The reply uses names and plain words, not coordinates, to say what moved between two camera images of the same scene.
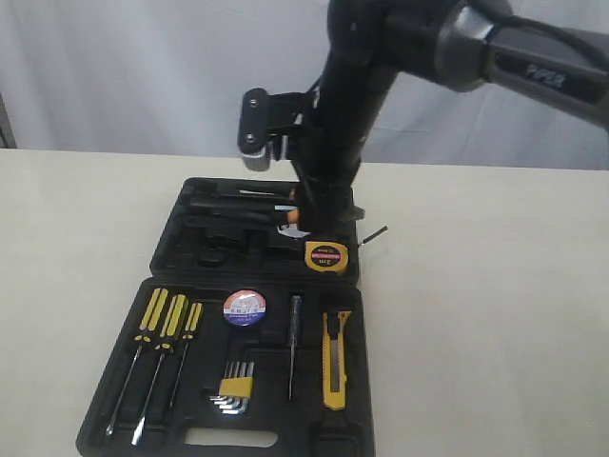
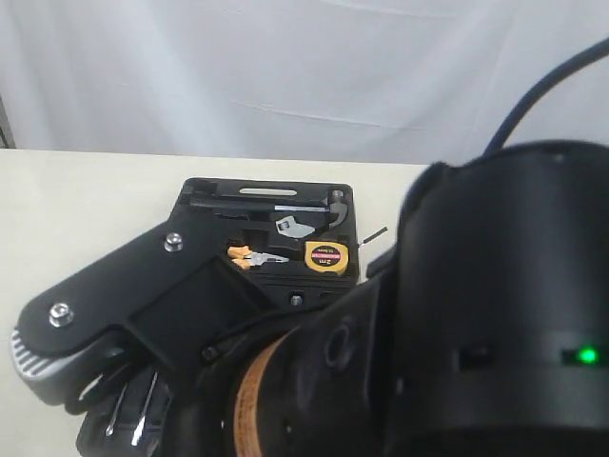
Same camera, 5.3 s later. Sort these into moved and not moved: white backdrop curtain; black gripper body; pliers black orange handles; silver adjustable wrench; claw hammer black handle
Moved: black gripper body; pliers black orange handles
Not moved: white backdrop curtain; claw hammer black handle; silver adjustable wrench
